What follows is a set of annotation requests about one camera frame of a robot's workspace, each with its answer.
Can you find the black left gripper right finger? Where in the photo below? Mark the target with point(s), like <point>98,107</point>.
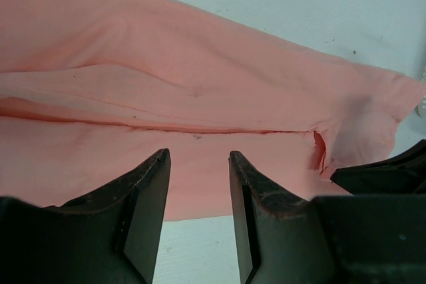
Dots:
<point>282,238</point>

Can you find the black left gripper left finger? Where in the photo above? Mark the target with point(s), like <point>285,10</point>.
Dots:
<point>109,235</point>

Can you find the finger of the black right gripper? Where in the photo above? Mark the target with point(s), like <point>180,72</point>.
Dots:
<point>402,174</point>

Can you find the salmon pink t-shirt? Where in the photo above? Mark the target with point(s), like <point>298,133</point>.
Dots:
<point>91,88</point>

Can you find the white perforated plastic basket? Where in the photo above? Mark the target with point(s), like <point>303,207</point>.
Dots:
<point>421,107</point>

